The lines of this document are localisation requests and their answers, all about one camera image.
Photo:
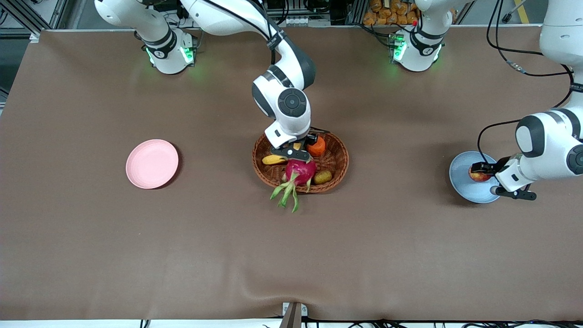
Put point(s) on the brown wicker basket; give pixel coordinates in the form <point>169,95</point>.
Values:
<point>337,159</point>

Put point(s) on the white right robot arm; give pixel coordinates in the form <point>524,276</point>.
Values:
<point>291,105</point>

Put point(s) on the table cover cloth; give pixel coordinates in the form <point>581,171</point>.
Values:
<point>182,250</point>

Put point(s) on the red apple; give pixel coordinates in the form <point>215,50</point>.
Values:
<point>477,176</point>

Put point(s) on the pile of orange items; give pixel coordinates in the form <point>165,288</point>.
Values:
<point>387,13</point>

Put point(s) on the blue plate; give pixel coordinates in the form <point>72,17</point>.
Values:
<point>464,187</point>

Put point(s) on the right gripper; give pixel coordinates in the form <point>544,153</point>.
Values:
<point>311,138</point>

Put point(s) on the yellow banana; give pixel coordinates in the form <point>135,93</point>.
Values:
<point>273,159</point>

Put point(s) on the pink plate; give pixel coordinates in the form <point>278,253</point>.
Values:
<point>151,164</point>

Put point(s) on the orange fruit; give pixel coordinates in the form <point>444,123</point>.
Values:
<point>317,148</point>

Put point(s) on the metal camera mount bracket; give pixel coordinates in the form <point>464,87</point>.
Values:
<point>293,316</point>

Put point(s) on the brown kiwi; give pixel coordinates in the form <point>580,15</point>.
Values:
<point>323,177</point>

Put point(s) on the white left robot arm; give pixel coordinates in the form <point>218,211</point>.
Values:
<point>551,141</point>

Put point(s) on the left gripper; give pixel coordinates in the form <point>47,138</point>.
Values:
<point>491,169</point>

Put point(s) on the pink dragon fruit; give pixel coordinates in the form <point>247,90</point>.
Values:
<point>300,171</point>

